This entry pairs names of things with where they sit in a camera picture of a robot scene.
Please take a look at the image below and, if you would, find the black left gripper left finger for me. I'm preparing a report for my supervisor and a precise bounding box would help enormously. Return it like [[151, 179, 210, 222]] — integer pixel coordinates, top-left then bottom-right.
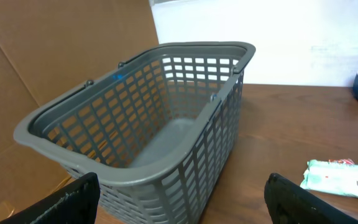
[[0, 172, 100, 224]]

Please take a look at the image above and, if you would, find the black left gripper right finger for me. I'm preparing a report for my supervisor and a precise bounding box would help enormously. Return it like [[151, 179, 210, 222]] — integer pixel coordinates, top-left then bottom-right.
[[264, 173, 358, 224]]

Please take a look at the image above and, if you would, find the mint green snack packet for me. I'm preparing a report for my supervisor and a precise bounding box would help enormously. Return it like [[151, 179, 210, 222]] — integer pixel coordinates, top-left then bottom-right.
[[300, 159, 358, 198]]

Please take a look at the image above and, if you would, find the grey plastic shopping basket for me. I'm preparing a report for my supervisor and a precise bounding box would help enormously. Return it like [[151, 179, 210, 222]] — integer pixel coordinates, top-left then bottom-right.
[[14, 42, 256, 223]]

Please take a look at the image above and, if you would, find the brown cardboard panel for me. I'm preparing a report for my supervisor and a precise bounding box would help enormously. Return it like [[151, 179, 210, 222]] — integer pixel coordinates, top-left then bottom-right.
[[0, 0, 158, 218]]

